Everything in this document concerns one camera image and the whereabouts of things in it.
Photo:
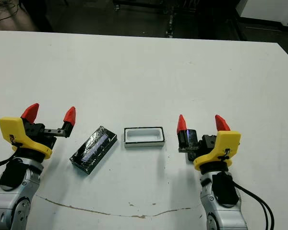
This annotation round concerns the white cabinet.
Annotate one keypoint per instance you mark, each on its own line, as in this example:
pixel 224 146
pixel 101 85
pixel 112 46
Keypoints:
pixel 266 9

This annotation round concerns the glossy black box lid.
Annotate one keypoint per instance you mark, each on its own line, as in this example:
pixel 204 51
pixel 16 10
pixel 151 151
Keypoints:
pixel 93 149

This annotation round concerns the slotted metal post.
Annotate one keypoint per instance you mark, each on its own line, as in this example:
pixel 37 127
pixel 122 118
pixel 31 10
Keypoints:
pixel 170 24

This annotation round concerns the black camera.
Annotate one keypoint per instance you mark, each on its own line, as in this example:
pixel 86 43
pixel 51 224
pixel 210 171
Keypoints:
pixel 192 137

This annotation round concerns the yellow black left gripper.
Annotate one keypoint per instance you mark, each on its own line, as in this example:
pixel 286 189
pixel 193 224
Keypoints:
pixel 12 131

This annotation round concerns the white box base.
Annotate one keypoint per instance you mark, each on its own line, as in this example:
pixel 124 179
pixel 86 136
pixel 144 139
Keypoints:
pixel 144 137

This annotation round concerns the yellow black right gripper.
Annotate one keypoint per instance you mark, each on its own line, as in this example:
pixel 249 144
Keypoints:
pixel 226 143

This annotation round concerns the black metal cart frame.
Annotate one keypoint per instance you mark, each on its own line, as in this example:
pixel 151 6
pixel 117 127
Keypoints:
pixel 134 3

